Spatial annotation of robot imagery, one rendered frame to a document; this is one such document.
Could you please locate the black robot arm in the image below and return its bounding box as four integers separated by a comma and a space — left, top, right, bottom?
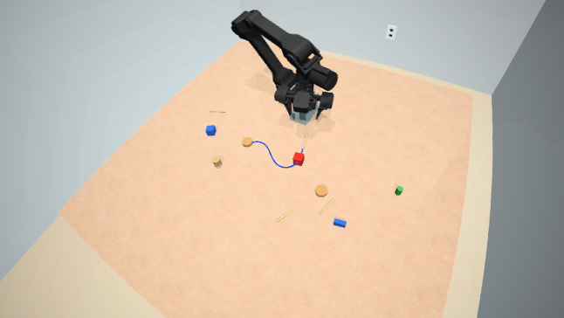
231, 10, 339, 114

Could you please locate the small blue cube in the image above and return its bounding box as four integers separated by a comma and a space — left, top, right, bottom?
205, 125, 216, 136

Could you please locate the small blue block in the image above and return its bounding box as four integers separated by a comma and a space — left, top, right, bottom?
333, 218, 347, 228

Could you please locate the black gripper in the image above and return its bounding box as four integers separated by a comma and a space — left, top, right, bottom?
274, 78, 334, 120

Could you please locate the red wooden block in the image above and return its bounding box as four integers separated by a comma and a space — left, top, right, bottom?
292, 152, 305, 166

